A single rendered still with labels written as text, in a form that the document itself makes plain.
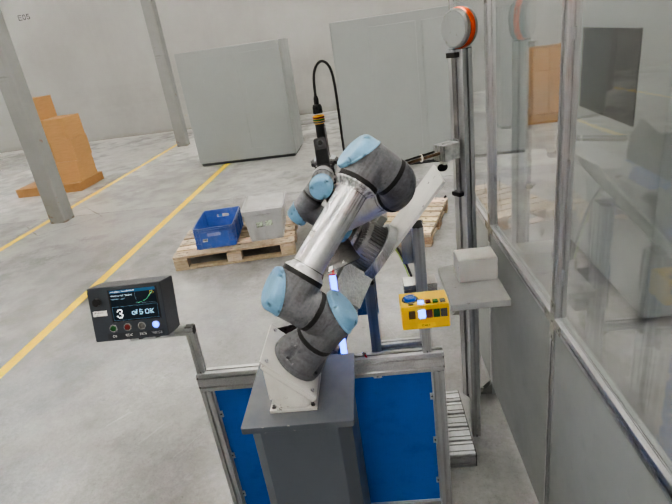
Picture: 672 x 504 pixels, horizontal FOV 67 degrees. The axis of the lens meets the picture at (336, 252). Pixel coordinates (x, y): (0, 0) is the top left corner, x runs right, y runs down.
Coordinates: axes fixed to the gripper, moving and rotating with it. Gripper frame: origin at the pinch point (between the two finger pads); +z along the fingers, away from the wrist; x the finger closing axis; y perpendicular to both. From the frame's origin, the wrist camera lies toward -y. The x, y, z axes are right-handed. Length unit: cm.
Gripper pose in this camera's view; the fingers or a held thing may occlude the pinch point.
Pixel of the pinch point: (325, 156)
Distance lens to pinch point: 196.9
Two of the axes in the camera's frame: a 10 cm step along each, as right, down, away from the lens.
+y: 1.3, 9.1, 4.0
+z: 0.3, -4.1, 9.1
